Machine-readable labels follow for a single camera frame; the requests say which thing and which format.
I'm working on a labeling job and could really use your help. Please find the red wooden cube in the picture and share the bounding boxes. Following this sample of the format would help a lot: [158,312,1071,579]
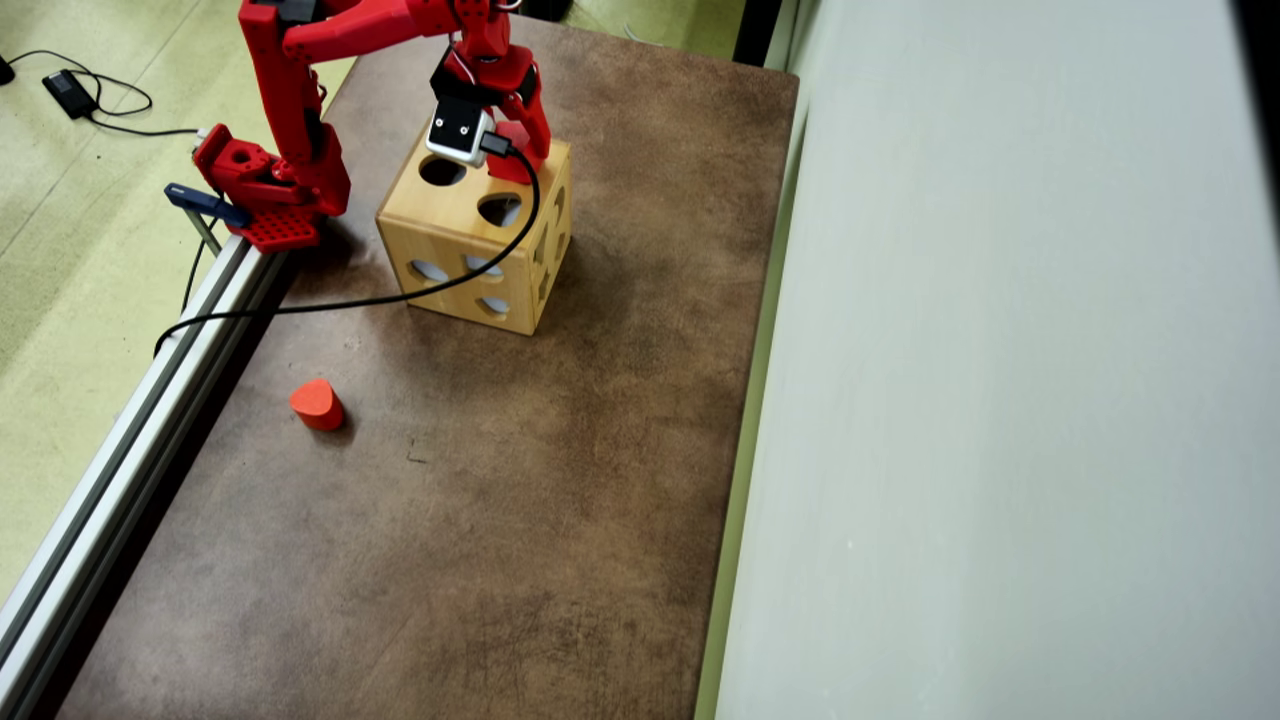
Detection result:
[488,120,535,187]

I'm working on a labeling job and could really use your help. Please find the wooden shape sorter box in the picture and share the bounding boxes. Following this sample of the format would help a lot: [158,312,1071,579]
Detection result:
[376,110,574,337]

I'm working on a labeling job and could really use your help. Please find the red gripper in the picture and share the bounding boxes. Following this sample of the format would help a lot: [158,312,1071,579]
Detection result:
[431,44,554,178]

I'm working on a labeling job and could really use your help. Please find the black power adapter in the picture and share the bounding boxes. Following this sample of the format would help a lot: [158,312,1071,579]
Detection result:
[42,68,99,121]

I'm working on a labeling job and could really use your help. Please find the aluminium profile rail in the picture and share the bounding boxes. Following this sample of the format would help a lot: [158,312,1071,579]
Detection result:
[0,235,293,720]

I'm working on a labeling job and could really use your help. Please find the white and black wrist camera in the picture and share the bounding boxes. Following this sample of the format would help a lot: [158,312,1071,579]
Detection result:
[426,98,497,167]

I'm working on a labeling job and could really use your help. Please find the black camera cable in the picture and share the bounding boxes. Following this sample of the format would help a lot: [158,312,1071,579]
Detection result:
[153,132,543,358]

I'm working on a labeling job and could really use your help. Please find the blue table clamp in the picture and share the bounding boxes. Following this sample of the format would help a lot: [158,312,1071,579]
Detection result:
[165,182,251,257]

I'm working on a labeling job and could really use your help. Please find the black adapter cable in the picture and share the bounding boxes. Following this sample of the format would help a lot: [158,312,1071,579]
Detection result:
[0,48,201,138]

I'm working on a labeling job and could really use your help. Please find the red rounded triangular block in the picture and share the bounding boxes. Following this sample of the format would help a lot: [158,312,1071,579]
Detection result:
[289,378,347,433]

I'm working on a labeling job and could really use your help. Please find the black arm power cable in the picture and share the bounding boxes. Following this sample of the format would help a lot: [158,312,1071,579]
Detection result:
[180,238,208,313]

